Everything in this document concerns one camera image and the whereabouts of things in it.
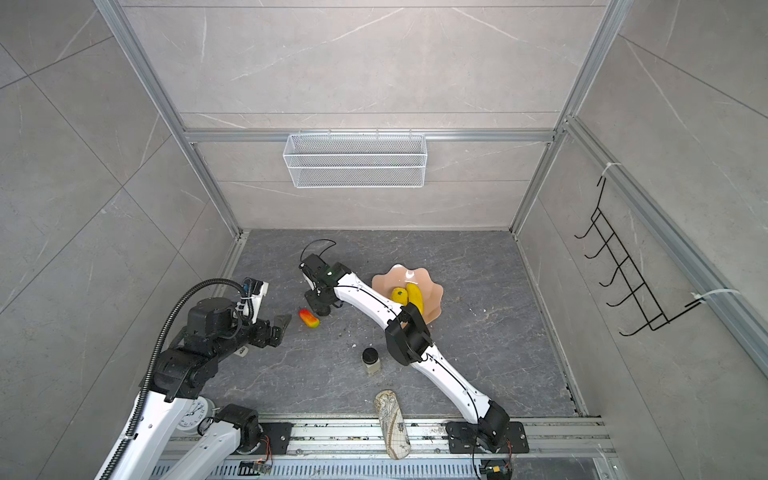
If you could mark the aluminium frame rail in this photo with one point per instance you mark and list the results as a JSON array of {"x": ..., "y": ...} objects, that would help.
[{"x": 444, "y": 135}]

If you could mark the small jar black lid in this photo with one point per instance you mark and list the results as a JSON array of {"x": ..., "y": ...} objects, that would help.
[{"x": 371, "y": 360}]

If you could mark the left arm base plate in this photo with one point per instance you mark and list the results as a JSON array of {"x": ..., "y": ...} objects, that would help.
[{"x": 277, "y": 436}]

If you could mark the white wire mesh basket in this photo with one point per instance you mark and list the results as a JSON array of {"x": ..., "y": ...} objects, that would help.
[{"x": 315, "y": 162}]

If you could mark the pink wavy fruit bowl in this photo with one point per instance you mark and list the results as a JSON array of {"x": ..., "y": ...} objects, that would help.
[{"x": 399, "y": 276}]

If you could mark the red yellow fake mango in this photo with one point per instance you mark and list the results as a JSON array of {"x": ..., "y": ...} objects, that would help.
[{"x": 308, "y": 318}]

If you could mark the small yellow green fruit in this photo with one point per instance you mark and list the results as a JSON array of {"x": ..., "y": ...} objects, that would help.
[{"x": 400, "y": 295}]

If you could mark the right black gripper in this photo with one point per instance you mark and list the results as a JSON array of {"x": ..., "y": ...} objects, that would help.
[{"x": 310, "y": 297}]

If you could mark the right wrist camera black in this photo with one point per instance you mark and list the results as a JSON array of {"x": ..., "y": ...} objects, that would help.
[{"x": 315, "y": 271}]

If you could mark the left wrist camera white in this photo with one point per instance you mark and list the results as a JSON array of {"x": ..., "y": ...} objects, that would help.
[{"x": 249, "y": 304}]

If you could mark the yellow fake lemon fruit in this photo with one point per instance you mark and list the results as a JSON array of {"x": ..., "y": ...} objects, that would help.
[{"x": 415, "y": 296}]

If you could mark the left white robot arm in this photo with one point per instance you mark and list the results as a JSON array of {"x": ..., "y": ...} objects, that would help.
[{"x": 215, "y": 329}]

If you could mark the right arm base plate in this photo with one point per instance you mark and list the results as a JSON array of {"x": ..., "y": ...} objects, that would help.
[{"x": 464, "y": 437}]

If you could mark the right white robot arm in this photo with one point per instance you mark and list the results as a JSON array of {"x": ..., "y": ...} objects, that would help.
[{"x": 408, "y": 341}]

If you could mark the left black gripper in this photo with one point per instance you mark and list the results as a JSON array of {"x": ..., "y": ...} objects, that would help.
[{"x": 262, "y": 338}]

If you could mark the black wire hook rack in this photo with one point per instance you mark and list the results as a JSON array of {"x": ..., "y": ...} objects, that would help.
[{"x": 627, "y": 273}]

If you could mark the white analog clock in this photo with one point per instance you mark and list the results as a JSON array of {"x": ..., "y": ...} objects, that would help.
[{"x": 194, "y": 417}]

